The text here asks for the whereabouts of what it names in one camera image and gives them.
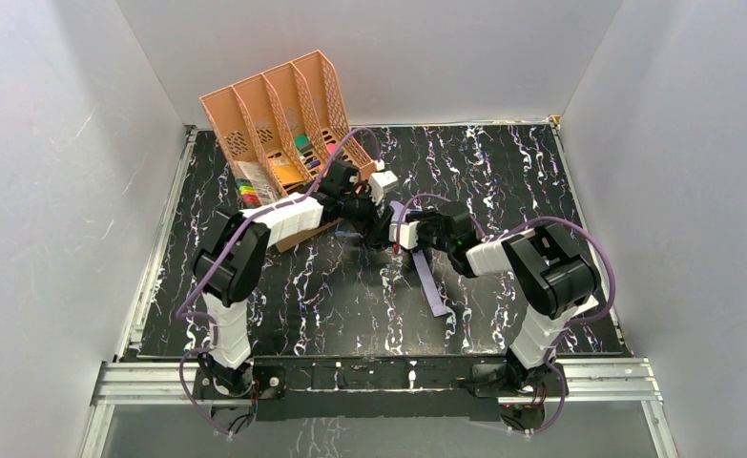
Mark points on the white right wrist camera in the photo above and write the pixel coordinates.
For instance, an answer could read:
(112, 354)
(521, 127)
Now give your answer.
(404, 234)

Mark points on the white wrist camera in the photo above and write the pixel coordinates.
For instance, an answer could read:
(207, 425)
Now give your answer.
(381, 181)
(404, 234)

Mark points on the yellow sticky note pad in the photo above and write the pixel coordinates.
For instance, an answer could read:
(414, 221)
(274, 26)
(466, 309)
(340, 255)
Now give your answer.
(285, 171)

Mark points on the orange plastic desk organizer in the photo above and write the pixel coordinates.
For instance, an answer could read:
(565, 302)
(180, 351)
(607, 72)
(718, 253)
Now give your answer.
(258, 117)

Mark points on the lavender folding umbrella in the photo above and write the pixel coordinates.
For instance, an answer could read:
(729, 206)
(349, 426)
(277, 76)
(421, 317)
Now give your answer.
(419, 261)

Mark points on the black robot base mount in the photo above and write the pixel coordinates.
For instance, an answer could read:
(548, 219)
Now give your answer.
(486, 388)

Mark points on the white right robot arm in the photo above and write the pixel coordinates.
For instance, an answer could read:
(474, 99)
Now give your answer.
(554, 276)

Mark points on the colourful marker pen pack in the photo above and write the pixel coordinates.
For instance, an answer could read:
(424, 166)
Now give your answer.
(249, 195)

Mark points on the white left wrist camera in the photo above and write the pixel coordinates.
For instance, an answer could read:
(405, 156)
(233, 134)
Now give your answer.
(381, 181)

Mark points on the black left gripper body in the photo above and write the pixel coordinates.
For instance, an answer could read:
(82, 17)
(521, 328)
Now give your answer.
(368, 216)

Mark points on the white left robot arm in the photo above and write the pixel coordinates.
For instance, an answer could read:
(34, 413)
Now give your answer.
(228, 265)

